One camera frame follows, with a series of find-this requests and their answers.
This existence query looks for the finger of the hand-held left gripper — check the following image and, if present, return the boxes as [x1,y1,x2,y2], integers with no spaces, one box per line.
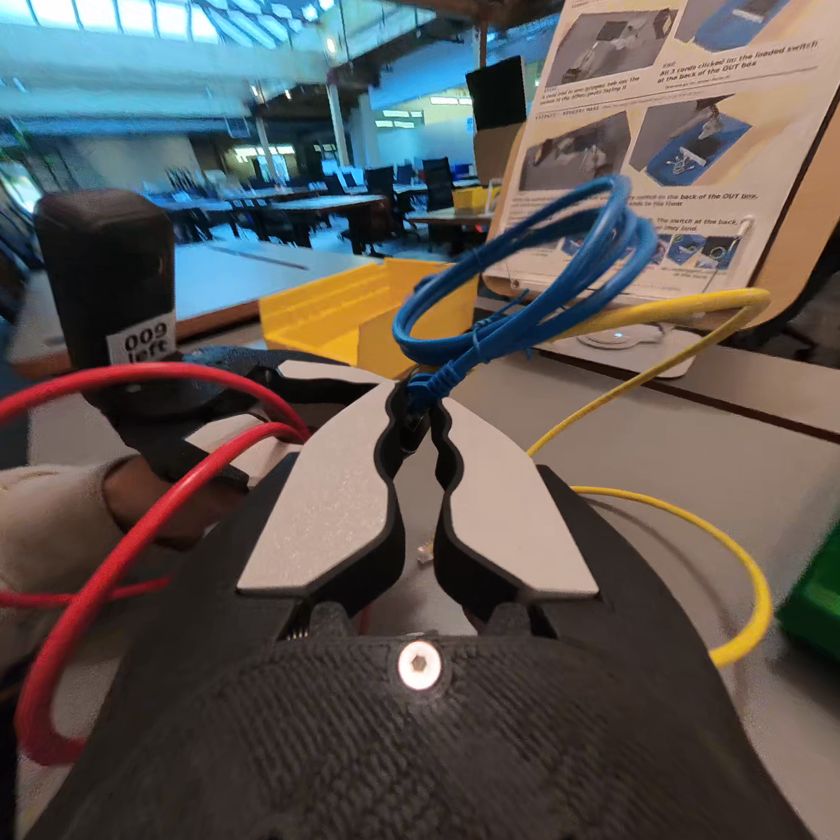
[184,411,312,489]
[276,359,395,391]

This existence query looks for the yellow plastic bin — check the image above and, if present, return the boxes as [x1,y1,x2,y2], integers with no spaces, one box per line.
[259,258,481,382]

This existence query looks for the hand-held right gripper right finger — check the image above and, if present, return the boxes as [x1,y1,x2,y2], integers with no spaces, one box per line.
[434,397,602,605]

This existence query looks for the yellow ethernet cable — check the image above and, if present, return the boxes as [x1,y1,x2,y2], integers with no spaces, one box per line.
[525,287,775,668]

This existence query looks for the green plastic bin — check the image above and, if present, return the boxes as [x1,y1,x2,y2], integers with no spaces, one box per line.
[775,519,840,662]

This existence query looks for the red ethernet cable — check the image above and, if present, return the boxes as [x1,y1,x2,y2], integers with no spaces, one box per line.
[0,361,316,769]

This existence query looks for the instruction sheet board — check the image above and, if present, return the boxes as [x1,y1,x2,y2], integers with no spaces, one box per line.
[479,0,840,345]

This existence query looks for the blue ethernet cable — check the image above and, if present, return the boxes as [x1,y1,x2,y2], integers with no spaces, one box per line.
[392,175,658,454]

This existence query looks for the white stand base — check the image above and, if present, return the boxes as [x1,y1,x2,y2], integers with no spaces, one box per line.
[575,321,711,383]

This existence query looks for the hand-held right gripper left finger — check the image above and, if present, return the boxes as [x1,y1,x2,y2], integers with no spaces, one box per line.
[237,385,405,602]

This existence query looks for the cardboard panel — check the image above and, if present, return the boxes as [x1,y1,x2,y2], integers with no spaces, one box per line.
[472,126,529,187]

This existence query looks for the person's left hand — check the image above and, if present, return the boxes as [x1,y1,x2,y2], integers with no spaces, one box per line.
[103,453,253,552]

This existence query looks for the person's left forearm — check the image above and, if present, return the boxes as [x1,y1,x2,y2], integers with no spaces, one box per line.
[0,453,145,673]

